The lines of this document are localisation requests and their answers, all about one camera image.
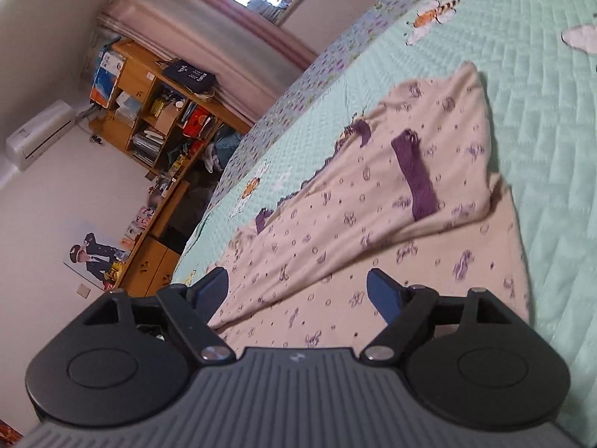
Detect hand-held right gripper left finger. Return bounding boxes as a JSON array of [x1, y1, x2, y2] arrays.
[[81, 267, 236, 365]]

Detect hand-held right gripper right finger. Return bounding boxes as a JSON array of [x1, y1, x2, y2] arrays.
[[361, 268, 514, 365]]

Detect pink printed pajama top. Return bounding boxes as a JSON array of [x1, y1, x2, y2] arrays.
[[207, 60, 535, 351]]

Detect wooden desk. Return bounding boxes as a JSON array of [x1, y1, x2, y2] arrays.
[[114, 175, 197, 297]]

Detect photo frames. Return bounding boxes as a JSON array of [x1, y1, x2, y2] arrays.
[[121, 200, 159, 248]]

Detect blue cloth bag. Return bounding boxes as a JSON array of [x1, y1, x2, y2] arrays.
[[212, 126, 243, 169]]

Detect red box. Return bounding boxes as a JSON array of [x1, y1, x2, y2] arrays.
[[183, 106, 213, 138]]

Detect cardboard box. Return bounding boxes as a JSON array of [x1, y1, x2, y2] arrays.
[[154, 100, 185, 134]]

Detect wooden bookshelf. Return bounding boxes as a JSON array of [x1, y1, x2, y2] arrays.
[[88, 40, 255, 183]]

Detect navy tote bag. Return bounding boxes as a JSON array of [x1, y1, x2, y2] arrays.
[[162, 58, 218, 94]]

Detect white air conditioner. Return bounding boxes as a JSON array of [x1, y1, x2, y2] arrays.
[[6, 99, 76, 171]]

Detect blue and white carton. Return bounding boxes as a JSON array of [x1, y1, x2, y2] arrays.
[[90, 47, 126, 110]]

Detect green bee print quilt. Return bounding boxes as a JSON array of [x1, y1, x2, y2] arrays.
[[172, 0, 597, 448]]

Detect purple floral bed sheet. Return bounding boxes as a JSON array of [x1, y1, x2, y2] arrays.
[[210, 0, 467, 197]]

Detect pink curtain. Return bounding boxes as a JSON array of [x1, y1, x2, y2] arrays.
[[96, 0, 318, 122]]

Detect wall poster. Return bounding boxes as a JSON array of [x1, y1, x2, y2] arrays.
[[63, 219, 131, 290]]

